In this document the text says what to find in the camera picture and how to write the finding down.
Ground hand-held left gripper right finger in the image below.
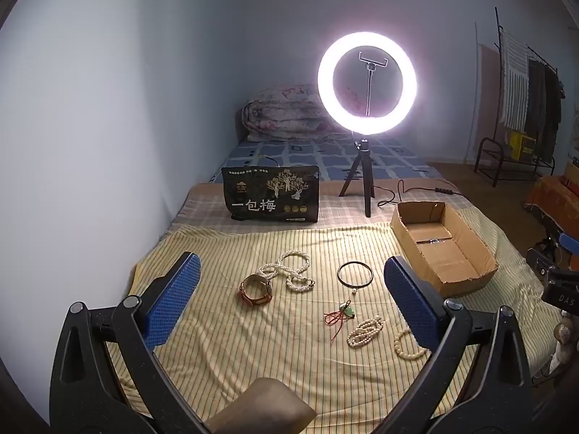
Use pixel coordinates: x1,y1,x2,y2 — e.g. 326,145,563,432
384,255,534,434

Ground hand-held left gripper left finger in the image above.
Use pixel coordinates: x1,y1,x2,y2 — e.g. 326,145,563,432
49,251,209,434

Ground cardboard box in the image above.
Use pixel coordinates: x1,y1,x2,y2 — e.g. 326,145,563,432
390,201,499,298

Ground thick white pearl rope necklace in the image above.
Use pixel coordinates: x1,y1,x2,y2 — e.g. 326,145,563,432
258,251,316,292

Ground person's right hand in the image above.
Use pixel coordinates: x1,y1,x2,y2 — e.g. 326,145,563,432
549,315,579,374

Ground orange cloth covered furniture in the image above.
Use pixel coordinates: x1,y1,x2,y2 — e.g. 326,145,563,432
525,163,579,238

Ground black bangle with pearl charm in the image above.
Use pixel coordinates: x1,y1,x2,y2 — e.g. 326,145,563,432
337,262,374,294

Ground beige plaid bed sheet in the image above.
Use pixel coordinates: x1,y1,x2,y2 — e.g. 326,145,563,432
169,182,464,237

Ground yellow box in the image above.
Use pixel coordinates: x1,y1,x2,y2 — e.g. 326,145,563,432
509,131,537,161

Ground black metal clothes rack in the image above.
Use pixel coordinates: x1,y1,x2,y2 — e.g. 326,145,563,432
474,7,566,187

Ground yellow striped cloth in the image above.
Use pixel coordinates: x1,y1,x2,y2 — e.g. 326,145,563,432
106,224,575,434

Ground dark hanging clothes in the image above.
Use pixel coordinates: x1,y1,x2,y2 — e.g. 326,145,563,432
525,56,565,164

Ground brown cloth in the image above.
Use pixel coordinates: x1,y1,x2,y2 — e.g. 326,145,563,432
206,377,317,434

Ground black printed snack bag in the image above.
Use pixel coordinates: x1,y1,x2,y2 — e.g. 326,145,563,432
221,166,321,223

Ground blue patterned bed sheet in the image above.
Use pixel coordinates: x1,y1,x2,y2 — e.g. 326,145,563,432
208,137,443,187

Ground white striped hanging towel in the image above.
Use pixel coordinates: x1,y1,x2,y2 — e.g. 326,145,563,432
500,31,531,133

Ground folded floral quilt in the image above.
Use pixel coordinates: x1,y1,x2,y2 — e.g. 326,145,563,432
242,84,363,143

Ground phone clamp on pole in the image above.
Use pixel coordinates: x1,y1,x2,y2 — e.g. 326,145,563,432
359,52,390,117

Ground cream round bead bracelet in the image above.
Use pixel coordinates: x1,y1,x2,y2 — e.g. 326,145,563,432
393,328,428,360

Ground small white pearl bracelet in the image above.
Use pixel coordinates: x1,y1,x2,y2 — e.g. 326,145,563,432
347,317,385,349

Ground red cord green pendant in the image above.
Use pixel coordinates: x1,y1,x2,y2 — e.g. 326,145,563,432
323,301,358,341

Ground brown strap wristwatch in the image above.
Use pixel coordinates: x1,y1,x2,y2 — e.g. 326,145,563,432
239,273,273,305

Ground black ring light cable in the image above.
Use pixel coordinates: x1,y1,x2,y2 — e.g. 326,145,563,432
373,180,466,207

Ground white ring light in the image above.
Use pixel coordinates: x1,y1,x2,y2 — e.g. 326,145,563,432
317,31,419,136

